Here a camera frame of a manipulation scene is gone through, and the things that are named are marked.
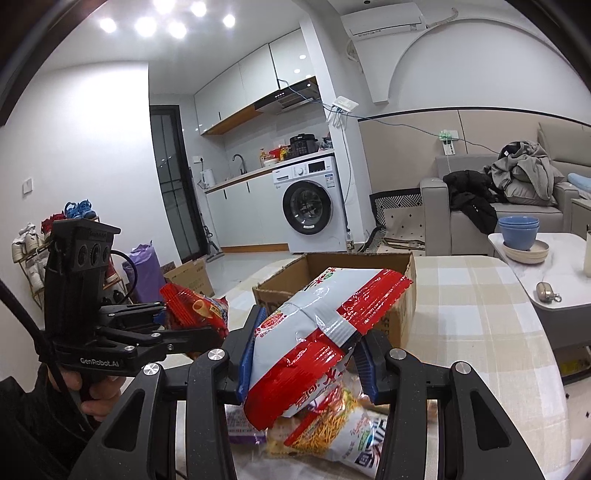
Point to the large cardboard box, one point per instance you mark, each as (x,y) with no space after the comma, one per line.
(397,318)

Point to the white shoes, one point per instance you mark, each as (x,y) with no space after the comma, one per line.
(23,240)

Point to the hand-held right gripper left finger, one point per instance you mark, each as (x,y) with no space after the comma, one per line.
(247,364)

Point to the ceiling spot lights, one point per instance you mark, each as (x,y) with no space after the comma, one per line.
(145,25)

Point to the yellow noodle snack packet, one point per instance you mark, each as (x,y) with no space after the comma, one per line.
(323,424)

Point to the red food packet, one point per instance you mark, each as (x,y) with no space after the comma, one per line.
(278,153)

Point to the white air conditioner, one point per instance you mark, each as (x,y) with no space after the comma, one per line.
(383,21)

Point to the white power strip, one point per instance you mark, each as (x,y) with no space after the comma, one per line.
(448,145)

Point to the white base cabinets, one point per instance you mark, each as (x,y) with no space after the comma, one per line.
(249,207)

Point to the white washing machine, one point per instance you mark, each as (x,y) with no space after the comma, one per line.
(318,175)

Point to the beige sofa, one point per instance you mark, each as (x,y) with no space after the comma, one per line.
(531,217)

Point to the purple bag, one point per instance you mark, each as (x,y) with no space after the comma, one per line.
(145,272)

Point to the beige plate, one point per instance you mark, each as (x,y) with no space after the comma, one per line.
(538,254)

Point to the upright vacuum cleaner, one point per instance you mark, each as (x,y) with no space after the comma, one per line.
(212,249)

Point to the metal shoe rack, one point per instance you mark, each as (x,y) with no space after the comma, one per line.
(32,277)

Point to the black jacket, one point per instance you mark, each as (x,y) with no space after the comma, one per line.
(471,194)

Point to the range hood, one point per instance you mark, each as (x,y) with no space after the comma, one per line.
(288,99)

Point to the black pressure cooker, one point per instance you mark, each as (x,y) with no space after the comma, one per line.
(302,145)

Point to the white electric kettle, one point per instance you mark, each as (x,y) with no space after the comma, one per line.
(207,179)

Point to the blue shoes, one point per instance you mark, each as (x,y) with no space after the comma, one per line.
(78,210)

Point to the small cardboard box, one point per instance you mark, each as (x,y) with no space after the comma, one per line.
(191,277)

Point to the white router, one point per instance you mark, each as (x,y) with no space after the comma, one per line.
(344,104)

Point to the white marble coffee table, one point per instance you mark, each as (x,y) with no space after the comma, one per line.
(568,314)

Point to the large red white snack bag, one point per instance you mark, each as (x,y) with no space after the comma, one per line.
(323,295)

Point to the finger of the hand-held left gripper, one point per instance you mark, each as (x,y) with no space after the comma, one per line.
(159,317)
(184,341)

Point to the red shoes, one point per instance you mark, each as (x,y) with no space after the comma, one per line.
(51,224)

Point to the light blue pillow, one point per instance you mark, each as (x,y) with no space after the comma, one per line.
(581,180)

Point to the white wall cabinets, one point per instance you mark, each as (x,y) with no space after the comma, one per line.
(249,78)

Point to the person's left forearm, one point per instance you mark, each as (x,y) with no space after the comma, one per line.
(32,429)

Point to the black kitchen faucet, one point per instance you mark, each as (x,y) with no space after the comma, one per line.
(240,159)

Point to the black glass door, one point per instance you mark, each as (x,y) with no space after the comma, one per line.
(175,184)

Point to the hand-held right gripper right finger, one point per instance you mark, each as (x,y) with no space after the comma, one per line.
(369,369)

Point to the white light switch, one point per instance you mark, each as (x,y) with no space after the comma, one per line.
(27,185)

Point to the white cup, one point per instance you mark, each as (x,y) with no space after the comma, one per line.
(588,254)

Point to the stacked blue bowls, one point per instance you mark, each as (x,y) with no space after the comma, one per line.
(518,230)

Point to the patterned folded mat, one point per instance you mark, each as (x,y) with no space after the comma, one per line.
(397,217)

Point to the person's left hand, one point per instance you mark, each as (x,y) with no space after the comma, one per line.
(99,404)

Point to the grey clothes pile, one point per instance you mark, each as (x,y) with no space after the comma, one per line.
(526,175)

